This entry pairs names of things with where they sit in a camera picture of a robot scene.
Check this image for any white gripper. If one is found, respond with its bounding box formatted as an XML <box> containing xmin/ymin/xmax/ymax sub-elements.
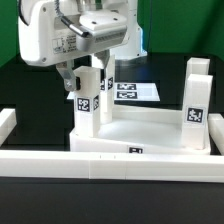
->
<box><xmin>17</xmin><ymin>0</ymin><xmax>110</xmax><ymax>92</ymax></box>

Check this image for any white desk top tray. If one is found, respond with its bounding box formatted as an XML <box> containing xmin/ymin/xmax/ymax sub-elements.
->
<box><xmin>70</xmin><ymin>105</ymin><xmax>211</xmax><ymax>155</ymax></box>

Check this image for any white fiducial marker sheet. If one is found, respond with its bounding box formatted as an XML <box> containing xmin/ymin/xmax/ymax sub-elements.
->
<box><xmin>66</xmin><ymin>82</ymin><xmax>162</xmax><ymax>102</ymax></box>

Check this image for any white U-shaped fence frame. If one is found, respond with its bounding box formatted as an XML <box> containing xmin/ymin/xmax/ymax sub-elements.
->
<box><xmin>0</xmin><ymin>108</ymin><xmax>224</xmax><ymax>183</ymax></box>

